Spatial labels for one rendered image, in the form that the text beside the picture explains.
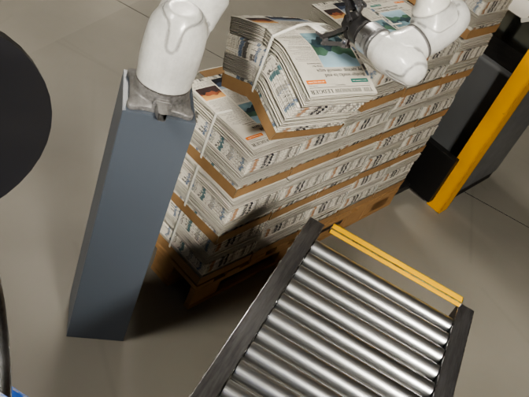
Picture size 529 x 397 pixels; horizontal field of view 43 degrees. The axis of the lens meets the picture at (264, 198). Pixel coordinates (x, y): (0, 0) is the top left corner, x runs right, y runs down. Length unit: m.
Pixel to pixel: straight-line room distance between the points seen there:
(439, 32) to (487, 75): 1.87
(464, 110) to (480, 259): 0.79
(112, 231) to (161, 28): 0.68
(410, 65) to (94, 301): 1.29
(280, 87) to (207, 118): 0.39
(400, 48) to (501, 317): 1.98
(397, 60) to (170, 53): 0.58
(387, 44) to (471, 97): 1.99
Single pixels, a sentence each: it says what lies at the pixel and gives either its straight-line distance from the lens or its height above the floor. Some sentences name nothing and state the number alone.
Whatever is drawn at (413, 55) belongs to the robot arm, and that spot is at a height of 1.38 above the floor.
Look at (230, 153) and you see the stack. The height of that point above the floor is 0.74.
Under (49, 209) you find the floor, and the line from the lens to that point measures 2.94.
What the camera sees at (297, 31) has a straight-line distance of 2.09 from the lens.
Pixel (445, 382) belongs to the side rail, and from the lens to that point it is 1.85.
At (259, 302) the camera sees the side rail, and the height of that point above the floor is 0.80.
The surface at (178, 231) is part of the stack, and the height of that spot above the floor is 0.28.
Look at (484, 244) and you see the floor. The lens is 3.87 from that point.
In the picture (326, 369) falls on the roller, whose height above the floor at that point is 0.80.
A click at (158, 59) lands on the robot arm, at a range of 1.78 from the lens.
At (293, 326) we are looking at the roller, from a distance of 1.73.
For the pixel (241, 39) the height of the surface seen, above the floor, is 1.10.
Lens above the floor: 2.05
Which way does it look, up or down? 38 degrees down
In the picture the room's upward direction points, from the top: 24 degrees clockwise
